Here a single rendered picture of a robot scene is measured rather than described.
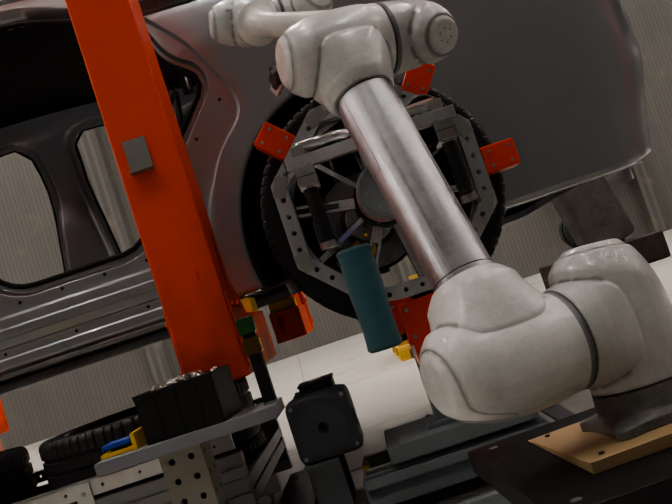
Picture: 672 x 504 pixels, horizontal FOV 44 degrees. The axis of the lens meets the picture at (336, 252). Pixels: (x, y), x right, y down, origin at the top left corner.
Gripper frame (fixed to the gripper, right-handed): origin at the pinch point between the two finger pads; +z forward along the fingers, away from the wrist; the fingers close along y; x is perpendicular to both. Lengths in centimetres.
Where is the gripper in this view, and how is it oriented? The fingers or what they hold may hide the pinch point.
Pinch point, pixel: (277, 85)
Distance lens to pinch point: 233.6
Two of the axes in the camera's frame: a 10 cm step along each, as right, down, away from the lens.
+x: -6.8, -7.3, 0.5
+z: -2.8, 3.3, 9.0
